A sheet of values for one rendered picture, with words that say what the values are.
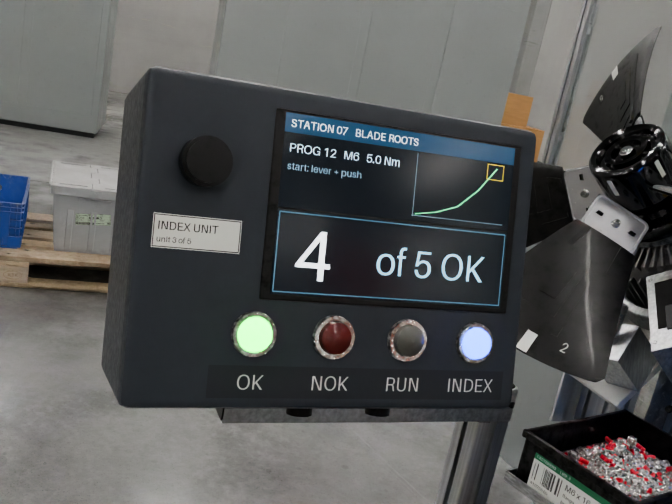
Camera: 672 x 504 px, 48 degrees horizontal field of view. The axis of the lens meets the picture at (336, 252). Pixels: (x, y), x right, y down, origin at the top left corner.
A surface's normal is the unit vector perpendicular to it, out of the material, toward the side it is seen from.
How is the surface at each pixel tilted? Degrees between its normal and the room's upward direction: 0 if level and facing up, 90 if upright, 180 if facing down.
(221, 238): 75
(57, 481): 0
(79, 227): 95
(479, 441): 90
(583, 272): 50
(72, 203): 95
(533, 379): 90
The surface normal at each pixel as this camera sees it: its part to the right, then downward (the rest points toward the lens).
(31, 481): 0.18, -0.95
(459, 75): 0.20, 0.29
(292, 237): 0.38, 0.04
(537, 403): -0.92, -0.08
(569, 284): -0.09, -0.46
